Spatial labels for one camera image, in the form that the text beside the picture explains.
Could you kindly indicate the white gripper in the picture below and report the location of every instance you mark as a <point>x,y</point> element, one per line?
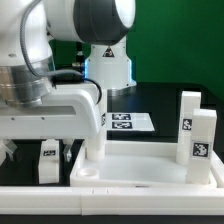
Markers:
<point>69,111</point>

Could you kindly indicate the white desk tabletop panel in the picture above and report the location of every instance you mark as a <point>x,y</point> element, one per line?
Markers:
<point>134,164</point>

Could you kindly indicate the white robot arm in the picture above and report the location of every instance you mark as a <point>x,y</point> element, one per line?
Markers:
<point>38,101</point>

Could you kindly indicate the white marker tag sheet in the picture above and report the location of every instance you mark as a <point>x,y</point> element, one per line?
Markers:
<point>129,122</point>

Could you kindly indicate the white front barrier rail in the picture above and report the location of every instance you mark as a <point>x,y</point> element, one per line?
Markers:
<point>111,201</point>

